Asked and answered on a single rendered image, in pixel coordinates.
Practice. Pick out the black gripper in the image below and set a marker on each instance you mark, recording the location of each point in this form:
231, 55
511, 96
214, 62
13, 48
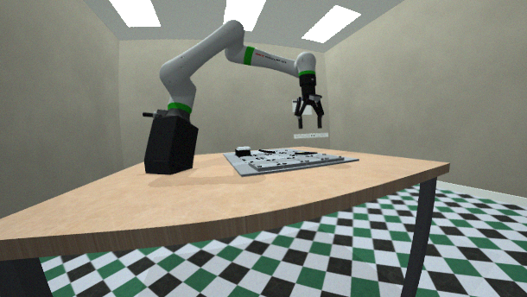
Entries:
308, 89

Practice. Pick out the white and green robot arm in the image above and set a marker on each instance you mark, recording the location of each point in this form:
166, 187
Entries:
175, 74

